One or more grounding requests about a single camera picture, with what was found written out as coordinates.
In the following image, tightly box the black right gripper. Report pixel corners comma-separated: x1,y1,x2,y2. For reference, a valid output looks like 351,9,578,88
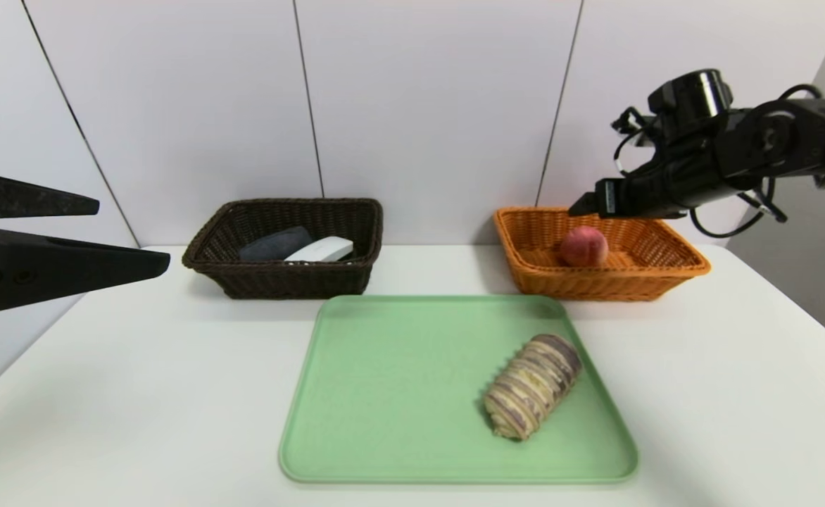
567,150,716,220

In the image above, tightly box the pink peach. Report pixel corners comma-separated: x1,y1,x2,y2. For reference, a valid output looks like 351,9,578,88
560,225,610,268

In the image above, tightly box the striped purple bread roll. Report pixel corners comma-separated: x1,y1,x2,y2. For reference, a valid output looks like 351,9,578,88
484,334,583,441

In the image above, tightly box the white whiteboard eraser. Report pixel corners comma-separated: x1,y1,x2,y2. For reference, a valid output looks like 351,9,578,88
284,237,355,263

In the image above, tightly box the dark grey fabric pouch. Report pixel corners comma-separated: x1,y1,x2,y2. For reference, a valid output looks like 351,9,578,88
239,226,313,263

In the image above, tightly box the orange wicker basket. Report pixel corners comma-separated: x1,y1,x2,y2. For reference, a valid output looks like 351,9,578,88
493,206,711,302

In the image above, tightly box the dark brown wicker basket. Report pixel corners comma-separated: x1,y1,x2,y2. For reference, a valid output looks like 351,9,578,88
182,198,384,301

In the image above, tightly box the light green plastic tray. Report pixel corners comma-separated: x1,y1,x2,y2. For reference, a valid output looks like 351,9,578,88
278,294,640,485

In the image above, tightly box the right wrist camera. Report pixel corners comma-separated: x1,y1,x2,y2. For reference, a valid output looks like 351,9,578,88
611,107,660,147

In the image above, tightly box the black right camera cable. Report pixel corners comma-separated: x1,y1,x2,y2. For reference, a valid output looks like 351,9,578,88
688,176,788,239

